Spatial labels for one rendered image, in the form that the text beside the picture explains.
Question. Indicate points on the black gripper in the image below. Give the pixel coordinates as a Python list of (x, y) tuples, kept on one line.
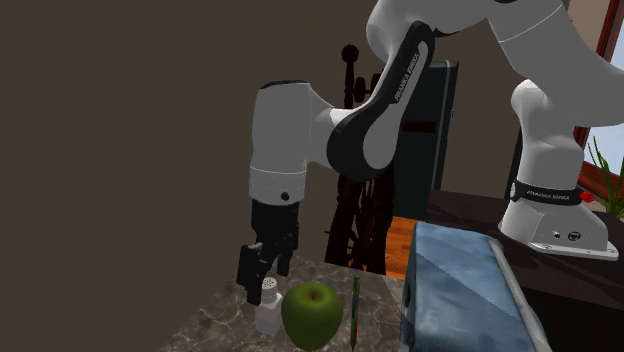
[(274, 222)]

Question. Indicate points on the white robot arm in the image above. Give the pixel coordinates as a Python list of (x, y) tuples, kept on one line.
[(287, 136)]

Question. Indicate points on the white salt shaker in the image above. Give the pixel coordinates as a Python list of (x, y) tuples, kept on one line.
[(269, 312)]

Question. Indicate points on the green apple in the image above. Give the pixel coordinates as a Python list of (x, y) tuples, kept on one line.
[(312, 317)]

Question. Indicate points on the green pen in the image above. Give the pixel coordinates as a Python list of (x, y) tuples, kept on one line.
[(355, 312)]

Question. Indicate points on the dark teal door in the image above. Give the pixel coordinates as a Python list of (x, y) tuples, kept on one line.
[(424, 166)]

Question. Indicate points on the blue grey box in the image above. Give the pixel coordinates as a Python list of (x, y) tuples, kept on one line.
[(453, 297)]

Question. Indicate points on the dark robot stand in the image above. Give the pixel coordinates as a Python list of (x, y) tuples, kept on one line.
[(560, 287)]

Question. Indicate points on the green potted plant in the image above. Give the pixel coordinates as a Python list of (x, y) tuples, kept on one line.
[(612, 187)]

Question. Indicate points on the red framed window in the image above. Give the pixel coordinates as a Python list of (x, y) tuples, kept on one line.
[(607, 141)]

